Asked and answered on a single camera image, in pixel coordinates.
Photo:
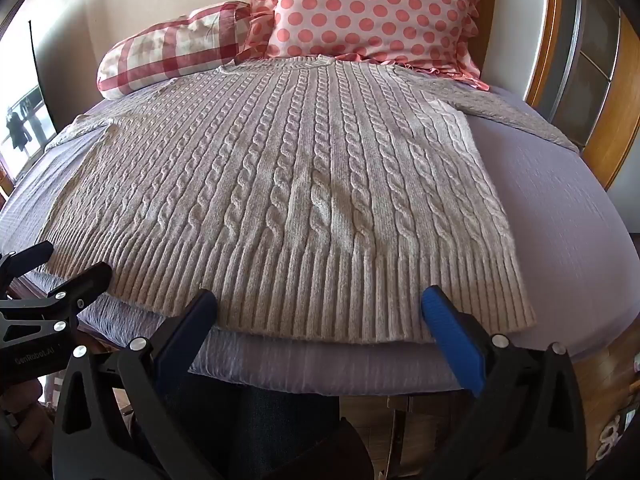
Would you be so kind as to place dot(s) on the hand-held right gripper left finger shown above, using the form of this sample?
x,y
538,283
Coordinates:
x,y
182,342

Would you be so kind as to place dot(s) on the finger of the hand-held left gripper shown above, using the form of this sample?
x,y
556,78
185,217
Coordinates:
x,y
82,282
30,260

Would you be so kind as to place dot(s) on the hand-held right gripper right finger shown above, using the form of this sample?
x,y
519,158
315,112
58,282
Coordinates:
x,y
457,342

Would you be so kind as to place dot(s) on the person's dark jeans leg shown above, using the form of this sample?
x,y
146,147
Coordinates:
x,y
280,425

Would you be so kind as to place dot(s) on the window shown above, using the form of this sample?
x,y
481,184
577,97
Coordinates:
x,y
22,120

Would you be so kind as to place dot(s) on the bed with lavender sheet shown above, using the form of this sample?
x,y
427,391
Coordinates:
x,y
550,210

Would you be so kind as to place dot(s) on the red checked pillow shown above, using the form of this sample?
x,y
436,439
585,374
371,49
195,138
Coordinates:
x,y
165,50

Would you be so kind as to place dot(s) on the wooden headboard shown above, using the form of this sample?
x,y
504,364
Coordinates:
x,y
555,50

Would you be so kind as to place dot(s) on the pink polka dot pillow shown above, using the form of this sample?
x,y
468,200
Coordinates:
x,y
370,5

